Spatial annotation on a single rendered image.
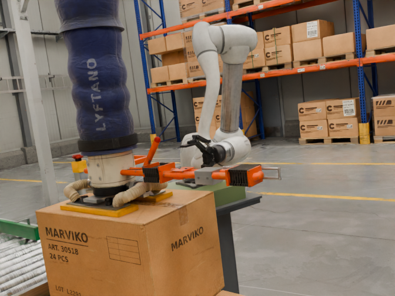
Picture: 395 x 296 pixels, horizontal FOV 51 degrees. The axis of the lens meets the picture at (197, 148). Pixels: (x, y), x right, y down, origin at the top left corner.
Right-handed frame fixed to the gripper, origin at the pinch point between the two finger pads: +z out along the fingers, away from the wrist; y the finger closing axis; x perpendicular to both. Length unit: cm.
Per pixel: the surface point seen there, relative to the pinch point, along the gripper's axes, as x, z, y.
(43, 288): 62, 31, 48
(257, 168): -37.9, 12.9, -1.9
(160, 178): -2.6, 17.9, 1.1
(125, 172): 15.5, 16.8, -0.3
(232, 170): -31.9, 17.3, -2.0
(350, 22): 190, -823, -136
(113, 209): 13.2, 26.9, 10.8
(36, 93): 343, -152, -48
